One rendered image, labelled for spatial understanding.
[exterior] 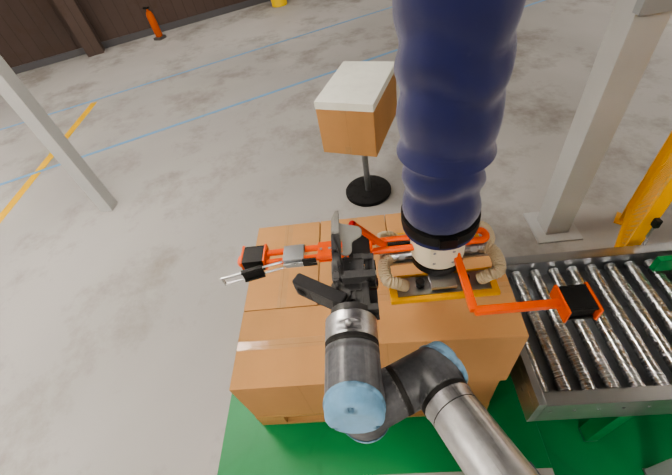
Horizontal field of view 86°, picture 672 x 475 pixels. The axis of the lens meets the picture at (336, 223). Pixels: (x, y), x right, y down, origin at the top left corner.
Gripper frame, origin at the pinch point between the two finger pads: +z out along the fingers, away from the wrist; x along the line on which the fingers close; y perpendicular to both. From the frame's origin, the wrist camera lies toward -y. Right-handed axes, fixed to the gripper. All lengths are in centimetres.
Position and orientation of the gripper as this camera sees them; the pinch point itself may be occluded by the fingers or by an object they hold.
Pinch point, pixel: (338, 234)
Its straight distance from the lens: 78.1
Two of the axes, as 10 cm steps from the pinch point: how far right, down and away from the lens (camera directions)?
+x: -1.4, -6.8, -7.2
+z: 0.0, -7.2, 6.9
